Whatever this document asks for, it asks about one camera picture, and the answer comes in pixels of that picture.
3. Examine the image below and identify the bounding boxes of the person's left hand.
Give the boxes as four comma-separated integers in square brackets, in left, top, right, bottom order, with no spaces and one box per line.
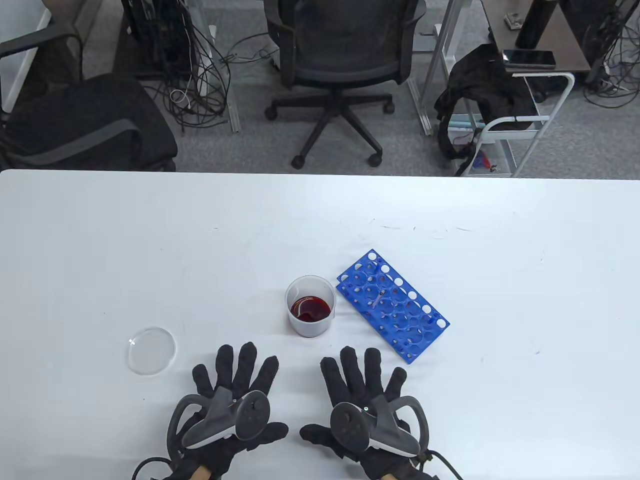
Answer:
[170,342,290,480]

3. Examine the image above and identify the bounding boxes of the person's right hand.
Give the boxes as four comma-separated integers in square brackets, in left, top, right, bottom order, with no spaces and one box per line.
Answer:
[299,346,431,480]

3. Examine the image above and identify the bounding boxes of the dark red liquid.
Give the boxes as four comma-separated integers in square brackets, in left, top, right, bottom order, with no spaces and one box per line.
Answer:
[290,296,332,323]

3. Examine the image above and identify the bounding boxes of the clear round culture dish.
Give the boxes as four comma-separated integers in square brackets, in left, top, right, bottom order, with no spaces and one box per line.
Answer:
[127,327,177,376]

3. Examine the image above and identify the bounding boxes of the grey right hand controller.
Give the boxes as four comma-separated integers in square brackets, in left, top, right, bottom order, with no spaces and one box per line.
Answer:
[330,394,430,458]

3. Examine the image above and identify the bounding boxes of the grey hand controller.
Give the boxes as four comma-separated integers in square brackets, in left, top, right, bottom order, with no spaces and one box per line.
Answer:
[166,390,271,451]
[330,394,430,458]

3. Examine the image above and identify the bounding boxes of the grey left hand controller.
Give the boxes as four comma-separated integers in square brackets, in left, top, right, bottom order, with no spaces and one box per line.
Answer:
[166,390,271,451]

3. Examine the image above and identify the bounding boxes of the translucent plastic beaker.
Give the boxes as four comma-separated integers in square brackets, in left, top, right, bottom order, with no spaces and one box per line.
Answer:
[285,275,337,338]

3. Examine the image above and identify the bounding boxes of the blue test tube rack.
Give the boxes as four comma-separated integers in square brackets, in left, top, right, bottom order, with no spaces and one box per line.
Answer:
[336,249,451,365]

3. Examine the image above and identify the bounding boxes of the blue and red item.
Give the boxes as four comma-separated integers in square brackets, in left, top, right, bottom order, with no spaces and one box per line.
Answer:
[471,150,499,174]

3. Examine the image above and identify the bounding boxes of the white desk leg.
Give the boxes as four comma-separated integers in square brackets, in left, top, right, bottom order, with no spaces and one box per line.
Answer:
[190,0,242,134]

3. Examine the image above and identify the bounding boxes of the black padded office chair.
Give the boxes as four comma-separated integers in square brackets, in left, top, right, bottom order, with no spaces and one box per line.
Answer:
[0,22,179,172]

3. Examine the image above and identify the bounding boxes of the black bag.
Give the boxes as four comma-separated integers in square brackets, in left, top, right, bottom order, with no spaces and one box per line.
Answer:
[434,44,542,162]

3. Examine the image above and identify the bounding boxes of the black mesh office chair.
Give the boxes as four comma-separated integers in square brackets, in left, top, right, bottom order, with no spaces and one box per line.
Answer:
[263,0,427,169]

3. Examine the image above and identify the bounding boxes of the black computer tower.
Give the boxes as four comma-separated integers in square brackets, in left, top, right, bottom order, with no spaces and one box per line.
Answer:
[121,0,195,77]

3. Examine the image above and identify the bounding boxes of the white metal cart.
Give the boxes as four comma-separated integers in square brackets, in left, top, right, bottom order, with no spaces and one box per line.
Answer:
[447,72,576,178]

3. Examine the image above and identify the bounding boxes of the black smartphone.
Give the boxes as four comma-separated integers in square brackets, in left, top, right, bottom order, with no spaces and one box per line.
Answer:
[501,49,557,70]

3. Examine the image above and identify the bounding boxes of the dark brown side table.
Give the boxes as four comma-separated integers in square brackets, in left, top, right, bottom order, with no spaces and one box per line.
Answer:
[481,0,592,76]

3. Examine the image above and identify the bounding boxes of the black bottle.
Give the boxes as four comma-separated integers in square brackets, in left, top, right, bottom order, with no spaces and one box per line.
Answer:
[515,0,557,49]

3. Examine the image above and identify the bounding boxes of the black glove cable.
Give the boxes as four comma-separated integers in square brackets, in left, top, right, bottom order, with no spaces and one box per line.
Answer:
[422,449,464,480]
[131,456,176,480]

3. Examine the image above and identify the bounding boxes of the tangled black cables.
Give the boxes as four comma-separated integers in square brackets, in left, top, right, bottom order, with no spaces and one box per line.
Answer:
[142,10,283,135]
[582,0,640,108]

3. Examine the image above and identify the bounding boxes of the white metal desk frame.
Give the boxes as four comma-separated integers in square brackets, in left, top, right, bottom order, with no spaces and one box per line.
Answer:
[407,0,483,137]

